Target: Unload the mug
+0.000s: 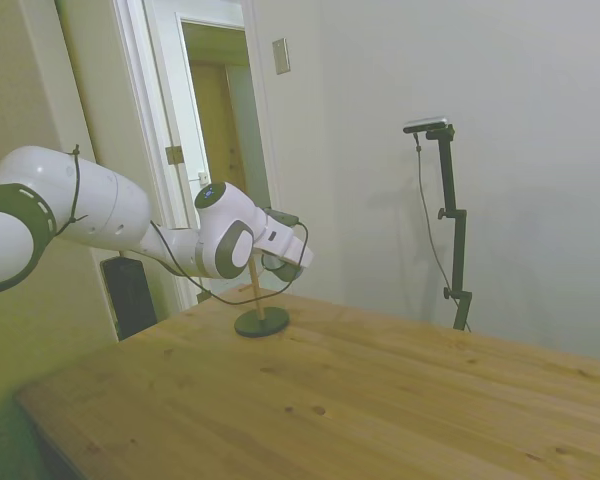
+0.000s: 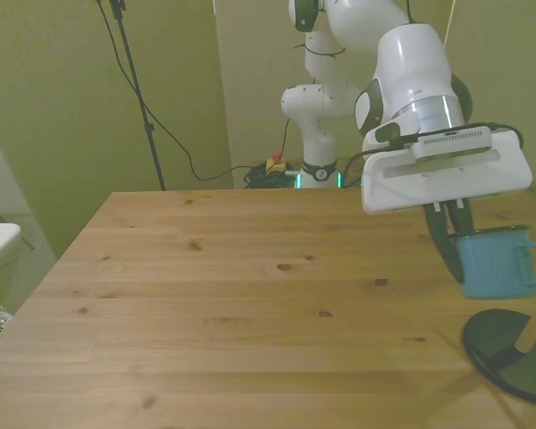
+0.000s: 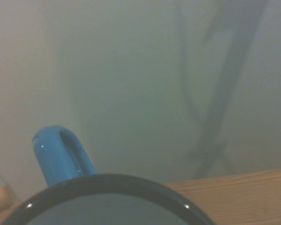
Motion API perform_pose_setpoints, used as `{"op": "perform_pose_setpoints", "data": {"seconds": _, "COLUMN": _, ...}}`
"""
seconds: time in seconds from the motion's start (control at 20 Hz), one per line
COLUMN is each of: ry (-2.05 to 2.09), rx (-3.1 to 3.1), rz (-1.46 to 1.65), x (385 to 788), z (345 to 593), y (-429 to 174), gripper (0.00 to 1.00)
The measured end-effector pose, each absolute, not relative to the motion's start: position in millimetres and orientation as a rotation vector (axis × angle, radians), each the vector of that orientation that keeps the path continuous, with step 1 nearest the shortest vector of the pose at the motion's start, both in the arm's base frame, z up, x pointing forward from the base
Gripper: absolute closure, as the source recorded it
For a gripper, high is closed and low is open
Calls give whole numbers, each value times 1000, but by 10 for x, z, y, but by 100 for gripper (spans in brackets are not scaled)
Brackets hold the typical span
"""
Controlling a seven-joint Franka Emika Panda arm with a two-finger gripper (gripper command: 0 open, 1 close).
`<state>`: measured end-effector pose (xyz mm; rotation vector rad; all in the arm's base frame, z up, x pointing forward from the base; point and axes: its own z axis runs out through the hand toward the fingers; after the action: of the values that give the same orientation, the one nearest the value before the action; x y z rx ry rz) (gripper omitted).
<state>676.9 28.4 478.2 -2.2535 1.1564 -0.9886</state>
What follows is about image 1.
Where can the brass door hinge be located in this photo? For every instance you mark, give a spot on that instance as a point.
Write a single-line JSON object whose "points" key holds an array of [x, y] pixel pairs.
{"points": [[175, 155]]}

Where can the white door frame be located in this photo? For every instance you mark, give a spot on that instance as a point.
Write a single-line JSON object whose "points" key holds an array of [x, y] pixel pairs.
{"points": [[150, 125]]}

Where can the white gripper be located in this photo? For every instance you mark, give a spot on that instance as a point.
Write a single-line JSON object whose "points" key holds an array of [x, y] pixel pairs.
{"points": [[287, 245]]}

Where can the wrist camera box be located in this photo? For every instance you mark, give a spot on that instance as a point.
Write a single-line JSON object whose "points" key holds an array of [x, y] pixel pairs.
{"points": [[285, 218]]}

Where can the grey wall switch plate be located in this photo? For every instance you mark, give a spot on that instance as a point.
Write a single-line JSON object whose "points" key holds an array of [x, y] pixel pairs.
{"points": [[281, 56]]}

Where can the black box unit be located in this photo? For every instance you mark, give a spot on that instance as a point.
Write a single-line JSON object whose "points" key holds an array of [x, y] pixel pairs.
{"points": [[130, 300]]}

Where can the black jointed camera stand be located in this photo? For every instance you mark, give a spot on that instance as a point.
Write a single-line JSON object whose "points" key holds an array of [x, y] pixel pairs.
{"points": [[455, 225]]}

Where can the black exterior camera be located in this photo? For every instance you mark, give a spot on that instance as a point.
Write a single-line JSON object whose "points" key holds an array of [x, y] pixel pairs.
{"points": [[426, 124]]}

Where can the black camera stand with camera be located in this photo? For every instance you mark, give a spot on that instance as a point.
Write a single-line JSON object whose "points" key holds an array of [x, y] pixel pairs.
{"points": [[427, 215]]}

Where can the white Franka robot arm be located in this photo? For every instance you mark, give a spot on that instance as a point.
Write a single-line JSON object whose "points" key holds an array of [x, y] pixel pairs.
{"points": [[105, 210]]}

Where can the brown wooden door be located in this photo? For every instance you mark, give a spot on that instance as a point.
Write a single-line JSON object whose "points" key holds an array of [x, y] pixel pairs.
{"points": [[217, 130]]}

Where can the wooden mug tree dark base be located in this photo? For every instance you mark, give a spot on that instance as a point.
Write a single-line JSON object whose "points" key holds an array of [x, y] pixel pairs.
{"points": [[260, 323]]}

